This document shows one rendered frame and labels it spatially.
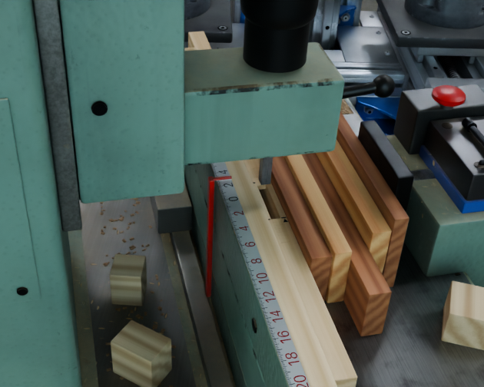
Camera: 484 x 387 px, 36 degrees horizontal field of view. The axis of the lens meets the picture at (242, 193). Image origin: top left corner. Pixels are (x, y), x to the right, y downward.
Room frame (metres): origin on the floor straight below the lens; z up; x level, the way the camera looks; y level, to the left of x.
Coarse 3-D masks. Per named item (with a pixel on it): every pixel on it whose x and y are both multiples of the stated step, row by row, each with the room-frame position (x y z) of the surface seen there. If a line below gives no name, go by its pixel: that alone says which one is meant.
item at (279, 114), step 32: (192, 64) 0.54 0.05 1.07; (224, 64) 0.54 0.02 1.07; (320, 64) 0.55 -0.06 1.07; (192, 96) 0.50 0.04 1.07; (224, 96) 0.50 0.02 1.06; (256, 96) 0.51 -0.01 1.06; (288, 96) 0.52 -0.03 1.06; (320, 96) 0.52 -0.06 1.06; (192, 128) 0.50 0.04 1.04; (224, 128) 0.50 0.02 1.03; (256, 128) 0.51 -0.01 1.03; (288, 128) 0.52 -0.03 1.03; (320, 128) 0.52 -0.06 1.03; (192, 160) 0.50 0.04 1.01; (224, 160) 0.50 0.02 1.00
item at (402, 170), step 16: (368, 128) 0.58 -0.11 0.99; (368, 144) 0.57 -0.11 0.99; (384, 144) 0.55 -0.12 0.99; (384, 160) 0.53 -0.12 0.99; (400, 160) 0.53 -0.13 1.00; (384, 176) 0.53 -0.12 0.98; (400, 176) 0.51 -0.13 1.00; (416, 176) 0.55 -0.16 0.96; (432, 176) 0.56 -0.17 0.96; (400, 192) 0.50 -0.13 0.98
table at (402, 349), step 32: (352, 128) 0.73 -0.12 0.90; (192, 192) 0.64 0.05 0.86; (224, 288) 0.49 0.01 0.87; (416, 288) 0.47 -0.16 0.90; (448, 288) 0.48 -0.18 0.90; (352, 320) 0.43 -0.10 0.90; (416, 320) 0.44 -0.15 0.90; (352, 352) 0.40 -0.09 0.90; (384, 352) 0.40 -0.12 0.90; (416, 352) 0.40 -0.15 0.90; (448, 352) 0.40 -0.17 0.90; (480, 352) 0.40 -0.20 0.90; (256, 384) 0.38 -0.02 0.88; (384, 384) 0.37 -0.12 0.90; (416, 384) 0.37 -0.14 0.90; (448, 384) 0.37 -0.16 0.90; (480, 384) 0.37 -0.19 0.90
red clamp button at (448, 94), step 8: (440, 88) 0.60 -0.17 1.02; (448, 88) 0.60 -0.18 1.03; (456, 88) 0.61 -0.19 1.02; (432, 96) 0.60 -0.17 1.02; (440, 96) 0.59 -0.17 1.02; (448, 96) 0.59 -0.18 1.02; (456, 96) 0.59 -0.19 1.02; (464, 96) 0.60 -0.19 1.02; (448, 104) 0.59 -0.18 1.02; (456, 104) 0.59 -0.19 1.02
